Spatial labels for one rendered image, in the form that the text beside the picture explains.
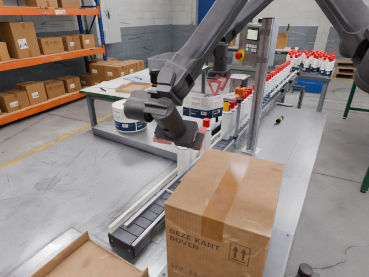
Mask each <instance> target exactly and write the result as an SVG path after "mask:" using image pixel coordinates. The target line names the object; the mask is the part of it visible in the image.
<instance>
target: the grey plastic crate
mask: <svg viewBox="0 0 369 277"><path fill-rule="evenodd" d="M175 54H176V53H171V52H167V53H163V54H160V55H157V56H153V57H150V58H148V68H149V75H150V71H151V70H152V69H160V70H161V69H162V68H163V66H164V65H165V64H166V62H167V61H168V60H169V61H171V60H172V58H173V57H174V55H175Z"/></svg>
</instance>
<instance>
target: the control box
mask: <svg viewBox="0 0 369 277"><path fill-rule="evenodd" d="M261 25H262V24H257V23H248V24H247V25H246V26H245V27H244V28H243V30H242V31H241V32H240V35H239V47H238V51H239V52H240V53H241V54H242V57H241V58H239V59H237V61H238V62H240V63H243V64H248V65H251V66H254V67H256V65H257V62H258V51H259V42H260V35H261V30H262V28H261ZM248 27H257V28H259V36H258V41H252V40H247V32H248ZM278 28H279V24H274V28H273V33H272V43H271V50H270V56H269V65H268V67H270V66H273V61H274V56H275V49H276V42H277V35H278ZM246 43H252V44H256V45H258V48H257V53H252V52H246V51H245V47H246Z"/></svg>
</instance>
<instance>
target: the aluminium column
mask: <svg viewBox="0 0 369 277"><path fill-rule="evenodd" d="M274 24H275V18H262V25H261V28H262V29H273V28H274ZM271 43H272V35H271V36H266V35H260V42H259V51H258V57H265V58H267V57H269V56H270V50H271ZM268 65H269V63H257V65H256V73H255V81H254V90H253V99H252V104H251V112H250V121H249V130H248V138H247V147H246V151H249V152H254V151H255V150H256V145H257V141H258V133H259V126H260V118H261V111H262V104H263V99H264V92H265V85H266V77H267V70H268Z"/></svg>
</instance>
